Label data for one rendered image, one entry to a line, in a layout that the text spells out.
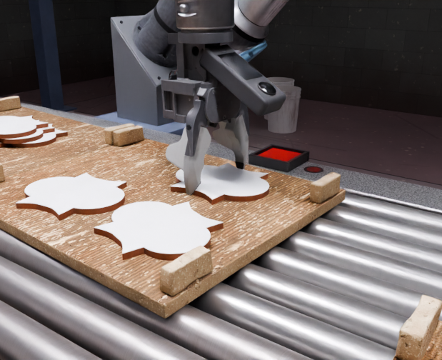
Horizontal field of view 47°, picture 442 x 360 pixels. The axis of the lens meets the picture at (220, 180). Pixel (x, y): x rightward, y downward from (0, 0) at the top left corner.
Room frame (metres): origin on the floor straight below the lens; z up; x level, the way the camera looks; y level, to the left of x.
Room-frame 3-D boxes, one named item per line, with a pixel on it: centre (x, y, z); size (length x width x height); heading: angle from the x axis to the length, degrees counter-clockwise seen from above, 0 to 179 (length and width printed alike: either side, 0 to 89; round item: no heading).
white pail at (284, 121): (4.42, -0.55, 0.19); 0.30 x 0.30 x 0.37
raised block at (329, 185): (0.62, -0.14, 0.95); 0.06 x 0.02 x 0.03; 141
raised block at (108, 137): (0.88, 0.18, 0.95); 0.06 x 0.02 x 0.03; 140
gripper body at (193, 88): (0.69, 0.02, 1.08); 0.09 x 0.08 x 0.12; 51
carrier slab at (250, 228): (0.64, 0.10, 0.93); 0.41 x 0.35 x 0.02; 51
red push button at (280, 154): (0.83, -0.10, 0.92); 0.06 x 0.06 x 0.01; 54
